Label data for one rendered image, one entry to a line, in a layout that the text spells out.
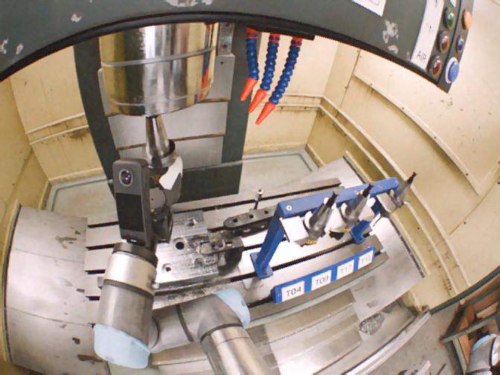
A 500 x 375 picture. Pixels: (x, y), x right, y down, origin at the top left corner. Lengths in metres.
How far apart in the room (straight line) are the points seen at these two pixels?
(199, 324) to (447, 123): 1.05
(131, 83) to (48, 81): 1.13
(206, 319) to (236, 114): 0.79
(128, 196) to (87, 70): 0.64
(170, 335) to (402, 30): 0.45
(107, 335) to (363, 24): 0.36
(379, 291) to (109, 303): 1.06
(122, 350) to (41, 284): 0.96
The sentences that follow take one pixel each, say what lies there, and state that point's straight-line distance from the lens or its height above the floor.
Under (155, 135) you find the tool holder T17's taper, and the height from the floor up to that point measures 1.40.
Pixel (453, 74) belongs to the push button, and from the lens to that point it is 0.29.
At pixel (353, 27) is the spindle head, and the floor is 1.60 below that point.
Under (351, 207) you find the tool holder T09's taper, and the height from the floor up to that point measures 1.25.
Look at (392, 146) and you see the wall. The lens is 1.19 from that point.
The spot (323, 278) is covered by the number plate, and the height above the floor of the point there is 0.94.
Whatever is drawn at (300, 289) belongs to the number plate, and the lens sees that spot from 0.74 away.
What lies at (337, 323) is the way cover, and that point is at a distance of 1.01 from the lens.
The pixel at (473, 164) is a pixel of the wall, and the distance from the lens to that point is 1.00.
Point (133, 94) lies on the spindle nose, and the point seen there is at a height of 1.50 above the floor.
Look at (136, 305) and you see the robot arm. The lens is 0.29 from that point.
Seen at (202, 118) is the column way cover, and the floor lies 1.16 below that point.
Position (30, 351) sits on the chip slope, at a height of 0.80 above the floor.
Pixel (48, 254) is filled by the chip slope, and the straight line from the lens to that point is 1.25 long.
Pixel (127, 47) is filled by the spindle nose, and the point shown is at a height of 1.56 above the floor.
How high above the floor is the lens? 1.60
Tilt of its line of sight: 47 degrees down
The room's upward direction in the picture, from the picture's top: 11 degrees clockwise
